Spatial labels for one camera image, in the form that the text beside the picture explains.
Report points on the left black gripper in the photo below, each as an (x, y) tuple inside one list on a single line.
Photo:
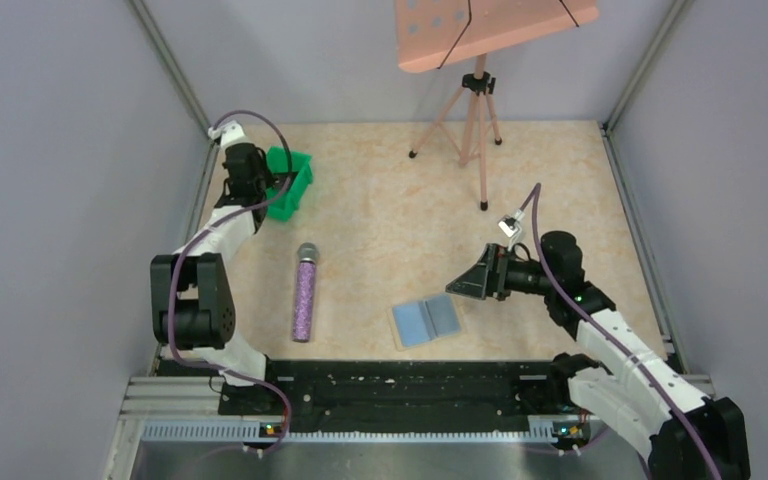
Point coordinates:
[(246, 192)]

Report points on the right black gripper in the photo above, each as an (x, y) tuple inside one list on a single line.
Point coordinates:
[(499, 273)]

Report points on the beige card holder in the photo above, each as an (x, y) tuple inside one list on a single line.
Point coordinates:
[(424, 321)]

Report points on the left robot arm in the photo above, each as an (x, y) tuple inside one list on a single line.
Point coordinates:
[(192, 304)]

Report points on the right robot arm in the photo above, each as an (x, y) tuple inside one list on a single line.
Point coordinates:
[(679, 431)]

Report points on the green plastic bin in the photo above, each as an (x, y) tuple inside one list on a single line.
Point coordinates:
[(301, 175)]

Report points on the purple glitter microphone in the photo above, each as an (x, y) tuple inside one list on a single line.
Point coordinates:
[(304, 297)]

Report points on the pink music stand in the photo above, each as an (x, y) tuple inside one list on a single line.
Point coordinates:
[(434, 34)]

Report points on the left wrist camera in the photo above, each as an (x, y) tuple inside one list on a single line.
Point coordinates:
[(228, 134)]

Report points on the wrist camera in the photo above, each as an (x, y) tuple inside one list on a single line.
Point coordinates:
[(228, 134), (511, 226)]

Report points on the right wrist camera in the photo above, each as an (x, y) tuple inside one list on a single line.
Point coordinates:
[(511, 226)]

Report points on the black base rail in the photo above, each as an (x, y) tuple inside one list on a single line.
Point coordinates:
[(412, 397)]

